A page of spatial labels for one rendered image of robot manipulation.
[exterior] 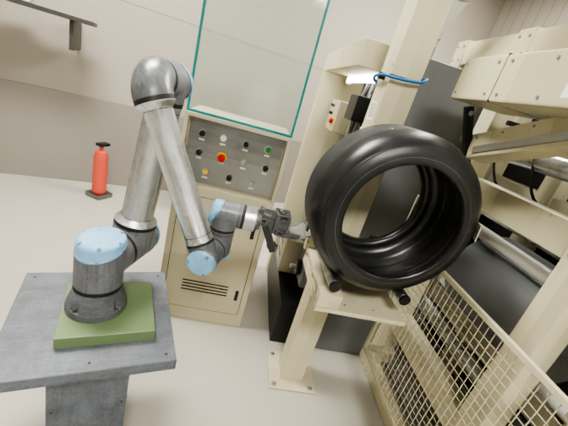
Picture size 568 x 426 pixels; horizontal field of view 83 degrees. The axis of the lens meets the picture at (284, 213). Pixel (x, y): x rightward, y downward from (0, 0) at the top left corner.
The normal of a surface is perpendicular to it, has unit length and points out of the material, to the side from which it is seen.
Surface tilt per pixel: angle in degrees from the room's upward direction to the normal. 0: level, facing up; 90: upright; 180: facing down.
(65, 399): 90
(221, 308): 90
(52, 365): 0
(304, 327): 90
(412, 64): 90
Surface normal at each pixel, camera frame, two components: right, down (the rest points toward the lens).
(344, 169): -0.51, -0.18
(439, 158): 0.13, 0.21
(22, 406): 0.26, -0.90
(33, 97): 0.39, 0.44
